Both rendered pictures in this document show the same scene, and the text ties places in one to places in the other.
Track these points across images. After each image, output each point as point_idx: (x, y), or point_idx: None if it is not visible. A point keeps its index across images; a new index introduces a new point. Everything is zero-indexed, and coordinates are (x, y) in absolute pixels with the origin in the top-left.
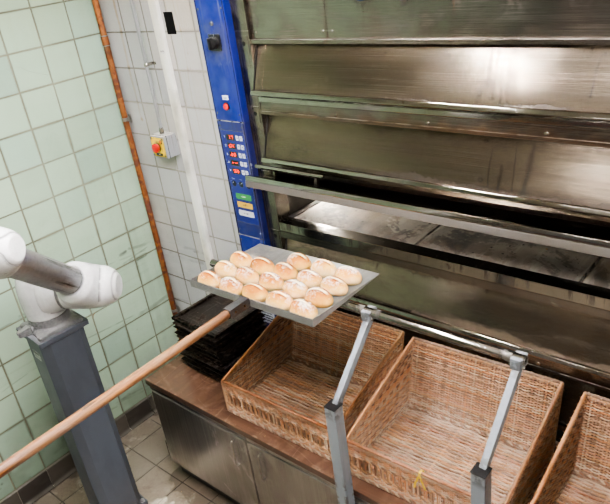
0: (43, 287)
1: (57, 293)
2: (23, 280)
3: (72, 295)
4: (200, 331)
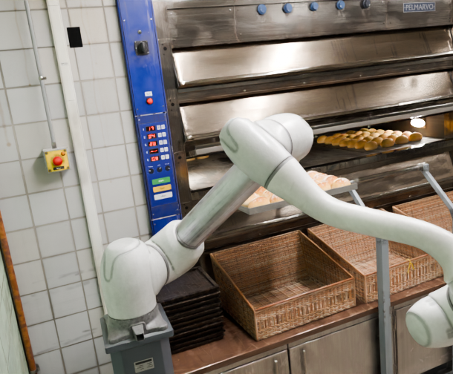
0: (223, 222)
1: (184, 252)
2: (250, 196)
3: (200, 246)
4: None
